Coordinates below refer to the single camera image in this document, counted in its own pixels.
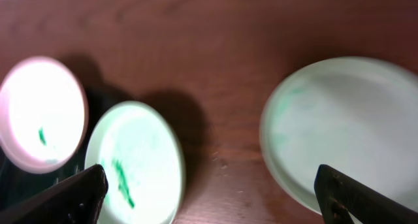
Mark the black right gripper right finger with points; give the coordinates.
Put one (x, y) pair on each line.
(341, 198)

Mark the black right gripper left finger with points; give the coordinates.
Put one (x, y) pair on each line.
(77, 199)

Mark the light green stained plate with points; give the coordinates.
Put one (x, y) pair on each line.
(143, 163)

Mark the round black tray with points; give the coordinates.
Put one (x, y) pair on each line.
(18, 185)

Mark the white plate with green stain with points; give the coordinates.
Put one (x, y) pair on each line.
(44, 114)

